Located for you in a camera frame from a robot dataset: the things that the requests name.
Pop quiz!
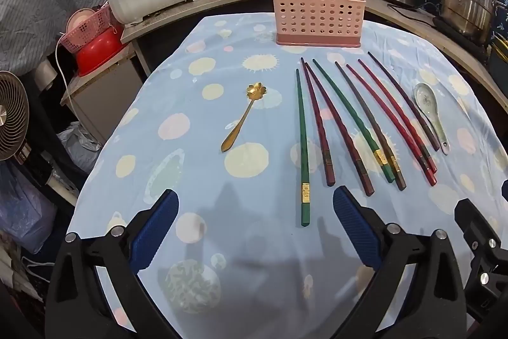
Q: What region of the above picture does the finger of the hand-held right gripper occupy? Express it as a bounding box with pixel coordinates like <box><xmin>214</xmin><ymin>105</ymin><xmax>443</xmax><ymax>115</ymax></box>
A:
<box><xmin>453</xmin><ymin>198</ymin><xmax>508</xmax><ymax>324</ymax></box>

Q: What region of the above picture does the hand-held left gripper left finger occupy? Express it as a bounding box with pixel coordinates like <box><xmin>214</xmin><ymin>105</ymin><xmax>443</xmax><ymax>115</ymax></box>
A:
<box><xmin>44</xmin><ymin>189</ymin><xmax>179</xmax><ymax>339</ymax></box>

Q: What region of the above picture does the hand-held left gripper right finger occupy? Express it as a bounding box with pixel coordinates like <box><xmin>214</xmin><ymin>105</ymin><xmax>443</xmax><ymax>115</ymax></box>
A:
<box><xmin>332</xmin><ymin>186</ymin><xmax>469</xmax><ymax>339</ymax></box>

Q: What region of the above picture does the maroon chopstick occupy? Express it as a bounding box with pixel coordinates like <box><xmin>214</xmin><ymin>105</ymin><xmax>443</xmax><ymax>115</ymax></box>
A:
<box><xmin>300</xmin><ymin>57</ymin><xmax>336</xmax><ymax>187</ymax></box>
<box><xmin>305</xmin><ymin>63</ymin><xmax>375</xmax><ymax>197</ymax></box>

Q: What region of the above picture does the green chopstick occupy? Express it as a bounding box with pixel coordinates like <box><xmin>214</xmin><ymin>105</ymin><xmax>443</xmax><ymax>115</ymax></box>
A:
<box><xmin>313</xmin><ymin>59</ymin><xmax>396</xmax><ymax>183</ymax></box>
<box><xmin>295</xmin><ymin>69</ymin><xmax>313</xmax><ymax>226</ymax></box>

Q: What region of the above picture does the brown chopstick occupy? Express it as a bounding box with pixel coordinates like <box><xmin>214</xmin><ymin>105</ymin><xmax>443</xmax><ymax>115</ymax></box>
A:
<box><xmin>335</xmin><ymin>61</ymin><xmax>407</xmax><ymax>191</ymax></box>

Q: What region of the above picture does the red chopstick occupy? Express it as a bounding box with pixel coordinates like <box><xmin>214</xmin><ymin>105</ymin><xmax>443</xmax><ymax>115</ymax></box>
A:
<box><xmin>346</xmin><ymin>64</ymin><xmax>438</xmax><ymax>187</ymax></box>
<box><xmin>358</xmin><ymin>58</ymin><xmax>438</xmax><ymax>173</ymax></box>

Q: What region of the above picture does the dark purple chopstick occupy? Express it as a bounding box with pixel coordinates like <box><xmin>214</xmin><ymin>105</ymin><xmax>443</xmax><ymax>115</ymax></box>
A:
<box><xmin>367</xmin><ymin>51</ymin><xmax>441</xmax><ymax>152</ymax></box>

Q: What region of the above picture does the white ceramic spoon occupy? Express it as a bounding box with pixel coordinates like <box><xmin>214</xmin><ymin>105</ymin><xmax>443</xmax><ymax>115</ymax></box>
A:
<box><xmin>413</xmin><ymin>82</ymin><xmax>452</xmax><ymax>156</ymax></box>

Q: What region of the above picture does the gold flower-shaped spoon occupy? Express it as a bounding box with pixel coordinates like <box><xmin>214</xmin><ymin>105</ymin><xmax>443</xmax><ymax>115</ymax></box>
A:
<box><xmin>221</xmin><ymin>83</ymin><xmax>266</xmax><ymax>153</ymax></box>

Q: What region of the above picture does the pink perforated utensil basket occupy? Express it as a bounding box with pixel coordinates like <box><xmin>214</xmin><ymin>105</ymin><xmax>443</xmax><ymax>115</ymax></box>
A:
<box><xmin>270</xmin><ymin>0</ymin><xmax>365</xmax><ymax>48</ymax></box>

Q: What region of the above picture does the grey plastic bag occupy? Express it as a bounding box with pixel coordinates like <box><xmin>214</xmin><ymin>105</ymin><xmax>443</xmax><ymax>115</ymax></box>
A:
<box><xmin>59</xmin><ymin>120</ymin><xmax>104</xmax><ymax>173</ymax></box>

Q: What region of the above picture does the blue dotted tablecloth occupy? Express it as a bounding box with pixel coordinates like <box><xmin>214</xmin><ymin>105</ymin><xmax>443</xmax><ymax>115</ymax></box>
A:
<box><xmin>65</xmin><ymin>14</ymin><xmax>508</xmax><ymax>339</ymax></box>

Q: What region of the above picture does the grey cabinet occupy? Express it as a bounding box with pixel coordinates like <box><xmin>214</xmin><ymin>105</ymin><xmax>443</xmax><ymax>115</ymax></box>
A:
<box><xmin>59</xmin><ymin>57</ymin><xmax>152</xmax><ymax>146</ymax></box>

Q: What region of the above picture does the blue plastic bag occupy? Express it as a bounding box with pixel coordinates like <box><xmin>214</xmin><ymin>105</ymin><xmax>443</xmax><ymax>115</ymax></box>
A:
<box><xmin>0</xmin><ymin>160</ymin><xmax>57</xmax><ymax>254</ymax></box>

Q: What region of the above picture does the electric fan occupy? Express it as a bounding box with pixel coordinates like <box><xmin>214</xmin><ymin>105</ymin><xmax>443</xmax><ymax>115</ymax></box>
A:
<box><xmin>0</xmin><ymin>71</ymin><xmax>31</xmax><ymax>164</ymax></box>

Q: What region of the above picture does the red plastic basin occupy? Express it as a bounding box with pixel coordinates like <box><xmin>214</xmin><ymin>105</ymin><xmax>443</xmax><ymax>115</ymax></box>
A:
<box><xmin>75</xmin><ymin>27</ymin><xmax>128</xmax><ymax>78</ymax></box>

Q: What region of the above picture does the pink plastic mesh basket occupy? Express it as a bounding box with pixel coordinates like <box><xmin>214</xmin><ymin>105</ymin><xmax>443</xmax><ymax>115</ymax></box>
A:
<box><xmin>59</xmin><ymin>4</ymin><xmax>112</xmax><ymax>54</ymax></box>

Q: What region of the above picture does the black induction cooker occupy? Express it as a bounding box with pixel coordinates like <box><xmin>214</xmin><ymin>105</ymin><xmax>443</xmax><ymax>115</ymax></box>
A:
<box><xmin>432</xmin><ymin>15</ymin><xmax>490</xmax><ymax>54</ymax></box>

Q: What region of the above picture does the pink round plate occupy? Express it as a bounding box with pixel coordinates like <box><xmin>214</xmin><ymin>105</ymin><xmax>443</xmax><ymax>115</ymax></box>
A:
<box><xmin>65</xmin><ymin>8</ymin><xmax>97</xmax><ymax>43</ymax></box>

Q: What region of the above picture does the white cable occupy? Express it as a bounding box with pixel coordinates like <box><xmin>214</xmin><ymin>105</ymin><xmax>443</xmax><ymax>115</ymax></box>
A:
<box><xmin>55</xmin><ymin>32</ymin><xmax>76</xmax><ymax>107</ymax></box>

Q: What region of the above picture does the black power cable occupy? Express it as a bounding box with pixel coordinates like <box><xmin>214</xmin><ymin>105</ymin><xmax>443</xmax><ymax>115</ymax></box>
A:
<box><xmin>386</xmin><ymin>3</ymin><xmax>438</xmax><ymax>21</ymax></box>

